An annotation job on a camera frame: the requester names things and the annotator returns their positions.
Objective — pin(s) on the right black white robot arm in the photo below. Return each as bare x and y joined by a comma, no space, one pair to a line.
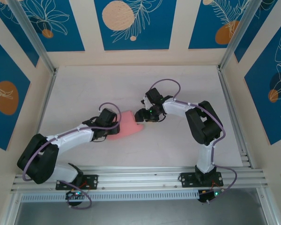
201,126

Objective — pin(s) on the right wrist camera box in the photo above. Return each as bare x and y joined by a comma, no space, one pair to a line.
144,99

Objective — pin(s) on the aluminium mounting rail beam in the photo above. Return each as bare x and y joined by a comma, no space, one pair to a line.
135,175

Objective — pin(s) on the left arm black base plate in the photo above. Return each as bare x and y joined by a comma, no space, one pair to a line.
93,181

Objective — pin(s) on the blue poster with beige circle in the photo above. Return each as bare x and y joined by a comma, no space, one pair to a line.
135,23

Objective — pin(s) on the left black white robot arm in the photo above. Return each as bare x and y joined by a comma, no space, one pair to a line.
42,161

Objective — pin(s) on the aluminium frame post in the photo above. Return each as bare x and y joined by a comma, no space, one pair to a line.
32,35
238,35

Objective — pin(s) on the blue floral wall poster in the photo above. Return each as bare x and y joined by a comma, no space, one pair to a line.
58,28
4,98
215,23
11,30
271,98
260,30

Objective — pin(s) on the pink paper box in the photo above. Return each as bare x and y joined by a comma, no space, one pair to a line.
128,126

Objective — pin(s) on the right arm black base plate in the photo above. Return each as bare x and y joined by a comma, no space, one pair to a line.
186,179

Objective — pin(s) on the aluminium table side rail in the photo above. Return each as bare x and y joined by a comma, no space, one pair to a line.
223,82
47,98

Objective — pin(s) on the grey metal sheet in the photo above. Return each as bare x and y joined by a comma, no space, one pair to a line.
140,213

